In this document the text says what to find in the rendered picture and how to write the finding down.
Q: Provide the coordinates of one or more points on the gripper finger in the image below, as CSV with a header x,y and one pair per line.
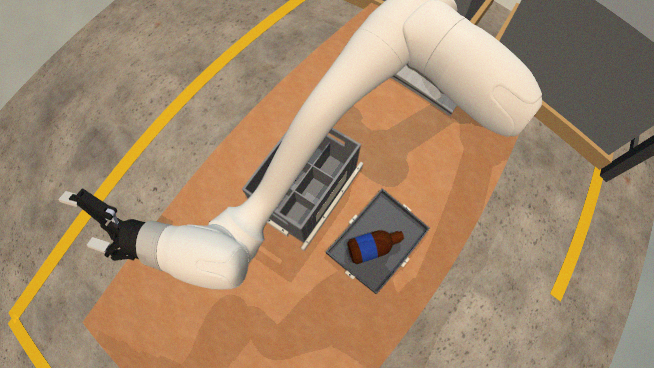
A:
x,y
108,249
91,204

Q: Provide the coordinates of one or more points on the brown and blue bottle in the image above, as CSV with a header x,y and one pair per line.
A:
x,y
372,245

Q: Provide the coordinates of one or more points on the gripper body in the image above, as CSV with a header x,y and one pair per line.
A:
x,y
128,231

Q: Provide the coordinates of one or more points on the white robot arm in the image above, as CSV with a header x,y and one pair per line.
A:
x,y
471,67

